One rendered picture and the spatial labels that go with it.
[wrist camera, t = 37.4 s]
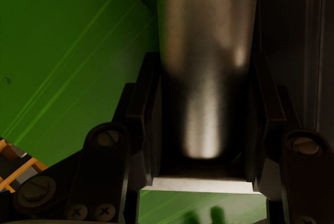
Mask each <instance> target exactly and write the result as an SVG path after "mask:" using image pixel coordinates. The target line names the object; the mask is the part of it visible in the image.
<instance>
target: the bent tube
mask: <svg viewBox="0 0 334 224"><path fill-rule="evenodd" d="M256 1H257V0H157V12H158V27H159V43H160V59H161V75H162V90H163V106H164V122H165V141H164V148H163V154H162V160H161V167H160V173H159V177H158V178H155V177H154V179H153V185H152V186H146V187H144V188H143V189H142V190H163V191H187V192H211V193H236V194H260V195H262V194H261V193H260V192H253V190H252V183H251V182H247V181H246V174H245V166H244V158H243V150H242V142H241V135H242V127H243V118H244V109H245V100H246V92H247V83H248V75H249V66H250V57H251V45H252V36H253V28H254V19H255V10H256Z"/></svg>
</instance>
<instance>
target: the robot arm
mask: <svg viewBox="0 0 334 224"><path fill-rule="evenodd" d="M164 141H165V122H164V106H163V90H162V75H161V59H160V52H146V53H145V57H144V60H143V63H142V66H141V69H140V72H139V75H138V78H137V81H136V83H126V84H125V86H124V89H123V91H122V94H121V97H120V99H119V102H118V105H117V107H116V110H115V113H114V115H113V118H112V121H111V122H107V123H102V124H99V125H97V126H95V127H94V128H92V129H91V130H90V131H89V132H88V134H87V136H86V138H85V142H84V145H83V149H82V150H80V151H78V152H76V153H74V154H72V155H70V156H69V157H67V158H65V159H63V160H61V161H59V162H58V163H56V164H54V165H52V166H50V167H48V168H46V169H45V170H43V171H41V172H39V173H37V174H35V175H34V176H32V177H30V178H28V179H27V180H26V181H24V182H23V183H22V184H21V185H20V186H19V187H18V188H17V190H16V191H15V192H12V193H11V192H10V190H7V191H4V192H1V193H0V224H138V215H139V203H140V190H141V189H143V188H144V187H146V186H152V185H153V179H154V177H155V178H158V177H159V173H160V167H161V160H162V154H163V148H164ZM241 142H242V150H243V158H244V166H245V174H246V181H247V182H251V183H252V190H253V192H260V193H261V194H262V195H264V196H265V197H266V216H267V224H334V152H333V148H332V146H331V144H330V142H329V141H328V140H327V139H326V138H325V137H324V136H323V135H321V134H320V133H318V132H316V131H313V130H311V129H306V128H302V126H301V123H300V121H299V118H298V115H297V112H296V109H295V107H294V104H293V101H292V98H291V96H290V93H289V90H288V88H287V86H286V85H276V84H275V81H274V78H273V75H272V72H271V68H270V65H269V62H268V59H267V56H266V53H265V52H251V54H250V66H249V75H248V83H247V92H246V100H245V109H244V118H243V127H242V135H241Z"/></svg>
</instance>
